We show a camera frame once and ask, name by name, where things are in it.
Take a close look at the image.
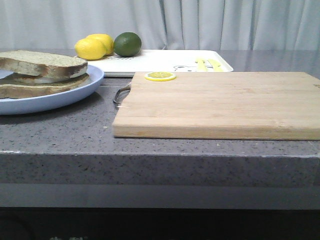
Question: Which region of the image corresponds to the bread slice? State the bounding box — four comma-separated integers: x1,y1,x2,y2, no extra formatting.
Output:
0,74,90,99
0,50,88,79

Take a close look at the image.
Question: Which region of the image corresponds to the blue round plate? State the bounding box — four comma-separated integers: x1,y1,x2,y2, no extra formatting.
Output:
0,65,105,115

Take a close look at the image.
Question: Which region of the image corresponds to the white bear tray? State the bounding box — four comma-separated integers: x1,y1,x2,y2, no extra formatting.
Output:
88,49,234,77

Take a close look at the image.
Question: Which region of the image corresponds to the lemon slice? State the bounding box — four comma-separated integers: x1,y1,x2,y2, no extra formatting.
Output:
144,71,176,82

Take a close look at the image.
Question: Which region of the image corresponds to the yellow plastic fork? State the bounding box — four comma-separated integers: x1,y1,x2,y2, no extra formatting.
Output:
195,57,208,72

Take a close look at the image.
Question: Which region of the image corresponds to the yellow plastic knife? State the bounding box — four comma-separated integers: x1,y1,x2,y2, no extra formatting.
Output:
207,58,224,72

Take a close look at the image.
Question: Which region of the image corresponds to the green lime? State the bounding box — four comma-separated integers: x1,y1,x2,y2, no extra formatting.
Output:
113,32,142,57

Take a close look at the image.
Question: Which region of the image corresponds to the fried egg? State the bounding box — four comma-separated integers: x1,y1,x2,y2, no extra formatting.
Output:
9,73,89,84

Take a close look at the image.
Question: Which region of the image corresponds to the rear yellow lemon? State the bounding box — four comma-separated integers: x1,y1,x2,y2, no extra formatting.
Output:
86,33,114,56

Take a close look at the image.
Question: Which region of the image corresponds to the yellow lemon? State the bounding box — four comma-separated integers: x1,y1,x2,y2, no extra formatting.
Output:
86,33,114,56
74,38,107,61

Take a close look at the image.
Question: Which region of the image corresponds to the wooden cutting board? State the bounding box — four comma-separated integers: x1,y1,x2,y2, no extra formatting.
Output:
112,72,320,141

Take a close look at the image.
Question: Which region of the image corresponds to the front yellow lemon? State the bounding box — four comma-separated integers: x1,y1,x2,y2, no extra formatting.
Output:
74,38,107,61

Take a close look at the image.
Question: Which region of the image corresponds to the grey curtain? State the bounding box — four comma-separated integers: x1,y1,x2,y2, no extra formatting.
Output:
0,0,320,51

